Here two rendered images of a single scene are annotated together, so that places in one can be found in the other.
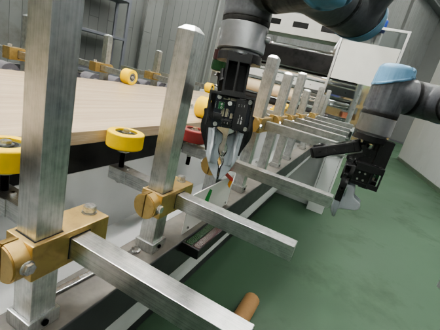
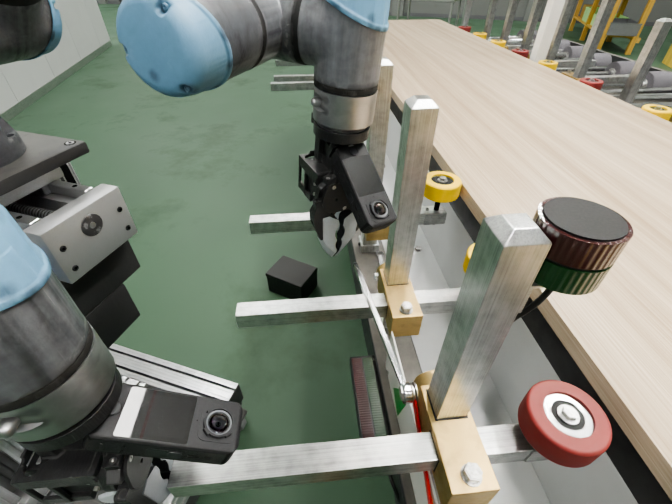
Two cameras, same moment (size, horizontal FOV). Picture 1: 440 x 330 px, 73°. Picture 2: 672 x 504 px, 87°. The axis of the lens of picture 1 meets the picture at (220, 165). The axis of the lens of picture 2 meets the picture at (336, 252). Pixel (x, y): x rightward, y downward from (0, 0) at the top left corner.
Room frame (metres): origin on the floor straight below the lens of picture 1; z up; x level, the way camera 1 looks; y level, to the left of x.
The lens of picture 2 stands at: (0.90, -0.20, 1.27)
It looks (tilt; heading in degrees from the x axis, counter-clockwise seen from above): 40 degrees down; 153
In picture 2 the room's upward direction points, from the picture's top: straight up
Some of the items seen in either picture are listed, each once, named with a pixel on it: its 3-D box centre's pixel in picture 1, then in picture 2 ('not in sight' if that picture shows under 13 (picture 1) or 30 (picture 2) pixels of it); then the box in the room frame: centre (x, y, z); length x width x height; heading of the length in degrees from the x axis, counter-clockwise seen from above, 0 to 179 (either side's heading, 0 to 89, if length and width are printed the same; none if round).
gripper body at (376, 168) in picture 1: (365, 160); (88, 430); (0.69, -0.32, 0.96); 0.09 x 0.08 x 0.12; 68
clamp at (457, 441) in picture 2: (219, 161); (450, 432); (0.80, 0.00, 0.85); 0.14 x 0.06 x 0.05; 158
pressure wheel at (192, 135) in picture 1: (191, 146); (549, 435); (0.86, 0.10, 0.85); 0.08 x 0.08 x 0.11
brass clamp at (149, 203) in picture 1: (164, 197); (397, 296); (0.57, 0.09, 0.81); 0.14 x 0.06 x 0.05; 158
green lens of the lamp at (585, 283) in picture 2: (222, 67); (562, 257); (0.80, 0.05, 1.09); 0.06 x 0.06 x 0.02
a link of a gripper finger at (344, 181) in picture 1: (344, 183); not in sight; (0.68, -0.29, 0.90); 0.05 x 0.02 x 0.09; 158
